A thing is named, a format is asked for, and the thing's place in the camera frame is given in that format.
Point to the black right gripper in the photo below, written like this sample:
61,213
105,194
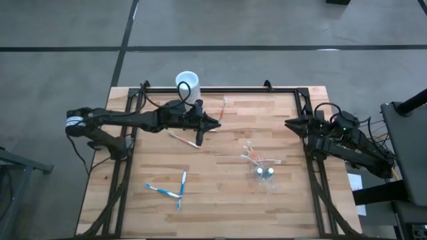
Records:
317,128

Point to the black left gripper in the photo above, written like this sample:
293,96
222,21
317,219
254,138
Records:
177,116

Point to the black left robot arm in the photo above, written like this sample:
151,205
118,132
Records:
116,118

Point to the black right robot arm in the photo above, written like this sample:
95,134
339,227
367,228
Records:
353,146

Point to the white paper cup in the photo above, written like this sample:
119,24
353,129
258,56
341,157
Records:
188,80

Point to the blue white toothbrush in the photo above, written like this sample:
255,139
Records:
182,188
162,191

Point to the white paper sheet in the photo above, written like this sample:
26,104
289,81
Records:
355,181

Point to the black cart base bar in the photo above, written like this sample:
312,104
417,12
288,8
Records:
377,194

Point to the grey cart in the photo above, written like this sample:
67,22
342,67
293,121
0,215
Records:
408,140

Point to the black pole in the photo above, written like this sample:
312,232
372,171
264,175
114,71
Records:
413,100

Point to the black box on floor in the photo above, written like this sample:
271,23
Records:
337,2

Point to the grey metal stand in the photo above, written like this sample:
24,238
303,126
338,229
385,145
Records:
26,163

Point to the black metal rig frame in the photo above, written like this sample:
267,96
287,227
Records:
250,90

